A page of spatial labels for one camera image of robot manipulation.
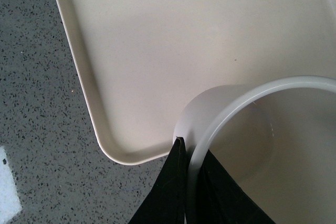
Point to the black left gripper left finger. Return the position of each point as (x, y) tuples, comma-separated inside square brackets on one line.
[(165, 203)]

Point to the white smiley mug black handle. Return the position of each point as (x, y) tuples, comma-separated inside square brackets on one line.
[(276, 140)]

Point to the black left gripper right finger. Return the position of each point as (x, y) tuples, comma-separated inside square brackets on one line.
[(221, 200)]

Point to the beige rectangular tray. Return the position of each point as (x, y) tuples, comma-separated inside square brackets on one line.
[(140, 62)]

